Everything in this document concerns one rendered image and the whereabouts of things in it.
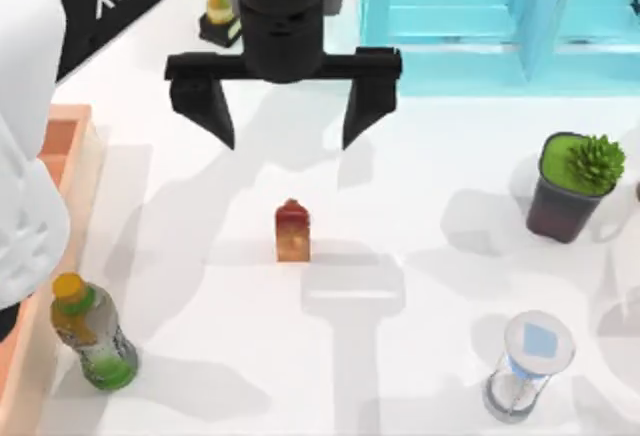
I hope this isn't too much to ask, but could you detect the white and blue hourglass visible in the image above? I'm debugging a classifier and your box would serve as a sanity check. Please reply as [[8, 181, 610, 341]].
[[481, 309, 577, 415]]

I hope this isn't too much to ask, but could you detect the light blue rack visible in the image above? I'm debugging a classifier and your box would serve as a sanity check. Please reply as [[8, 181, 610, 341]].
[[357, 0, 640, 98]]

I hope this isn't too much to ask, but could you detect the green plant in dark pot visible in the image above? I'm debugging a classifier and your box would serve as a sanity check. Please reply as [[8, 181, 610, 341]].
[[524, 131, 628, 245]]

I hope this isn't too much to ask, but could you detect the gold trophy with black base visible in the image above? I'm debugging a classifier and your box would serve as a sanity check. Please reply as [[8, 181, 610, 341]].
[[192, 0, 246, 48]]

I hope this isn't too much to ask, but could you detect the small red and brown bottle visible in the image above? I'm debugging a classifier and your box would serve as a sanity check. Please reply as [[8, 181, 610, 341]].
[[273, 197, 313, 264]]

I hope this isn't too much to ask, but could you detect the green bottle with yellow cap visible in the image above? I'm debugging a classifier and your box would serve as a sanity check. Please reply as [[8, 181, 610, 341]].
[[49, 271, 141, 392]]

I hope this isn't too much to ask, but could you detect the shallow salmon-coloured box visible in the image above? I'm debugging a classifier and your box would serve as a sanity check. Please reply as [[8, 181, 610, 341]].
[[0, 102, 107, 436]]

